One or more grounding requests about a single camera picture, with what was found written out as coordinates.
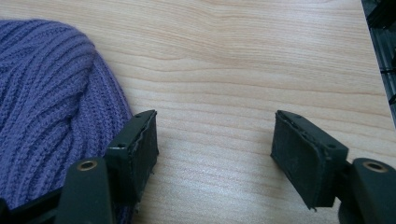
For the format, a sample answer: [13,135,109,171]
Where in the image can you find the purple knitted garment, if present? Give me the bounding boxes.
[0,19,134,224]

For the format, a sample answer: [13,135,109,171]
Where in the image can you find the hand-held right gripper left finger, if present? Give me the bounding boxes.
[104,109,160,207]

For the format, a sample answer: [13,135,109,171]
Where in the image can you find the dark metal frame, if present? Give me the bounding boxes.
[361,0,396,129]

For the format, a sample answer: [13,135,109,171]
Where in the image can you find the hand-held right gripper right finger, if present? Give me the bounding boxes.
[270,109,349,211]

